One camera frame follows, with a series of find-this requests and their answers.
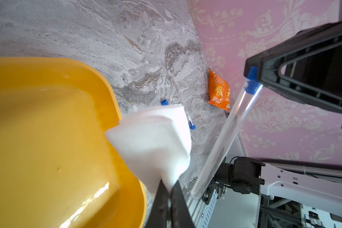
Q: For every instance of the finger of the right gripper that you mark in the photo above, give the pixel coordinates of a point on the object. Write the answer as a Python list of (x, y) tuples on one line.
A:
[(306, 68)]

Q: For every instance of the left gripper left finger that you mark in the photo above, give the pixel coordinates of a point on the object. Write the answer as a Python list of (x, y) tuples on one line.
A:
[(159, 214)]

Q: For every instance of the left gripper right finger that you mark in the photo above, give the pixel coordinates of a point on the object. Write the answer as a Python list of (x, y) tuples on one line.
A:
[(179, 214)]

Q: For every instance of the test tube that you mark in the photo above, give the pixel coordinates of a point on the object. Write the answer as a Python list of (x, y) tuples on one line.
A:
[(182, 101), (165, 102), (238, 115)]

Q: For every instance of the white wiping cloth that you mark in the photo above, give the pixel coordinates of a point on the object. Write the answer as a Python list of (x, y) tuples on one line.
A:
[(155, 143)]

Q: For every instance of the yellow plastic basin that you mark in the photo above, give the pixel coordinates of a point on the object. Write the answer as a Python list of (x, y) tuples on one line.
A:
[(57, 168)]

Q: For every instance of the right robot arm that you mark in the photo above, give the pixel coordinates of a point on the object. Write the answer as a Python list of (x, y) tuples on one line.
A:
[(248, 175)]

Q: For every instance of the orange snack bag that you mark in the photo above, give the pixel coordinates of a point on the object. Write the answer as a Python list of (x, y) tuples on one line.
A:
[(219, 91)]

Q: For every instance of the aluminium front rail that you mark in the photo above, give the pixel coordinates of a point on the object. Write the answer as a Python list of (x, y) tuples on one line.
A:
[(231, 210)]

